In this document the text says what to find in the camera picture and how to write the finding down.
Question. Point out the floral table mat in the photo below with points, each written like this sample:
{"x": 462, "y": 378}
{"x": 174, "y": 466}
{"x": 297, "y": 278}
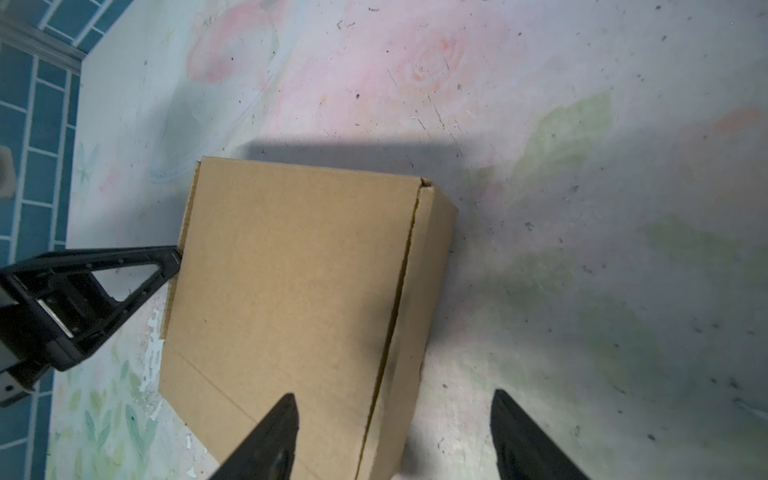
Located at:
{"x": 608, "y": 160}

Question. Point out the brown cardboard paper box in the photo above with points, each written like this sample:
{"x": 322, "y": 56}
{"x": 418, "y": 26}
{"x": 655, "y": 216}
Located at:
{"x": 318, "y": 282}

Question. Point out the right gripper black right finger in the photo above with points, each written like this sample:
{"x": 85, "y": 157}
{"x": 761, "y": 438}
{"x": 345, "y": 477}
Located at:
{"x": 523, "y": 449}

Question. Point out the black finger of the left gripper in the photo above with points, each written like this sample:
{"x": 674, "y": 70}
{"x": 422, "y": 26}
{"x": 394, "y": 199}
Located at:
{"x": 131, "y": 276}

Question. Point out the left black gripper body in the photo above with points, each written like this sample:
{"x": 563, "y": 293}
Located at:
{"x": 51, "y": 318}

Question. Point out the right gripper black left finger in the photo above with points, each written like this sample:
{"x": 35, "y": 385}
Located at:
{"x": 268, "y": 452}

